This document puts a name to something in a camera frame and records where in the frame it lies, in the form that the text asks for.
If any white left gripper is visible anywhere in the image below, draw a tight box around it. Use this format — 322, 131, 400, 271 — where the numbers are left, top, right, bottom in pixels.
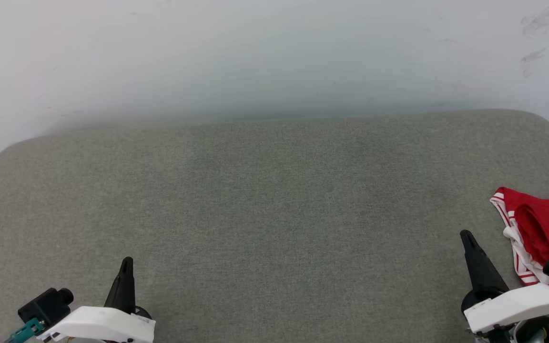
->
36, 257, 156, 343

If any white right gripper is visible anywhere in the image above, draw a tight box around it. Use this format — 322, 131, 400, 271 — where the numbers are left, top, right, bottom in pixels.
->
460, 230, 549, 334

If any red and white t-shirt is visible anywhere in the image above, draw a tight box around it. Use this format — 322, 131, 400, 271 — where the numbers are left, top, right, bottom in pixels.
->
490, 187, 549, 286

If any grey fabric sofa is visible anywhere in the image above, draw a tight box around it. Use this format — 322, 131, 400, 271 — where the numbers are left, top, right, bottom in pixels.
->
0, 110, 549, 343

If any teal left camera connector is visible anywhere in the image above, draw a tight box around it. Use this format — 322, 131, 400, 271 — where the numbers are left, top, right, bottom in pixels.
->
5, 318, 45, 343

